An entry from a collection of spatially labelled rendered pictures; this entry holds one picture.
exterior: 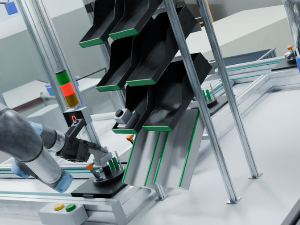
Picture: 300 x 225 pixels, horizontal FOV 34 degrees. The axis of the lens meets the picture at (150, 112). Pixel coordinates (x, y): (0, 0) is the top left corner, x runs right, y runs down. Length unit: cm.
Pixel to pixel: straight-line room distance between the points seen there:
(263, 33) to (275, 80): 254
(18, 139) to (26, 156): 7
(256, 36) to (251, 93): 267
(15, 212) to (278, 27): 379
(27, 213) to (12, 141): 90
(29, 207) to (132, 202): 53
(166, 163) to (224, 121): 72
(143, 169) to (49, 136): 35
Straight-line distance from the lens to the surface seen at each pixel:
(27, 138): 138
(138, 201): 187
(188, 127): 168
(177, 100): 164
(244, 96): 252
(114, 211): 178
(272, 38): 535
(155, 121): 164
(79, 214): 187
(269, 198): 168
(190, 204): 180
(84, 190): 197
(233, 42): 508
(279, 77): 276
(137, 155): 179
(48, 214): 196
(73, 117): 213
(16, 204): 226
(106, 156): 195
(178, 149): 168
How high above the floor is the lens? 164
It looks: 14 degrees down
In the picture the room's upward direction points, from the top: 20 degrees counter-clockwise
